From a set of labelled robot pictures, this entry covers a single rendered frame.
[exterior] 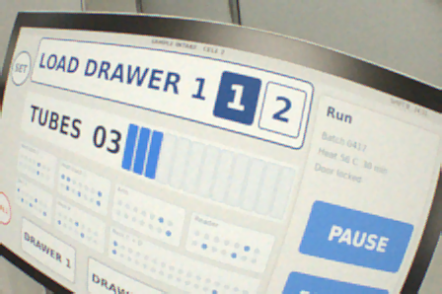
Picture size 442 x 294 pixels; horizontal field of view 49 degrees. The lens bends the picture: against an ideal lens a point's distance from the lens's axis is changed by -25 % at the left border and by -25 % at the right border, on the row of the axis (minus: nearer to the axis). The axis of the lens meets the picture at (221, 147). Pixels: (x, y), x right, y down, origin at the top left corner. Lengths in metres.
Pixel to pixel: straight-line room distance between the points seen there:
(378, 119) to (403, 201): 0.07
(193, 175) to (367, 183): 0.14
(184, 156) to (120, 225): 0.09
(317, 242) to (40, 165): 0.29
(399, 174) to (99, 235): 0.28
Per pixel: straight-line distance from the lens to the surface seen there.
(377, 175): 0.43
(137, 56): 0.50
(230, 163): 0.46
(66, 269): 0.57
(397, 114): 0.43
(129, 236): 0.51
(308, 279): 0.45
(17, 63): 0.62
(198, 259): 0.48
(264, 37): 0.46
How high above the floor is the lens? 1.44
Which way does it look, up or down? 43 degrees down
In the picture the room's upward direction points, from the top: 7 degrees counter-clockwise
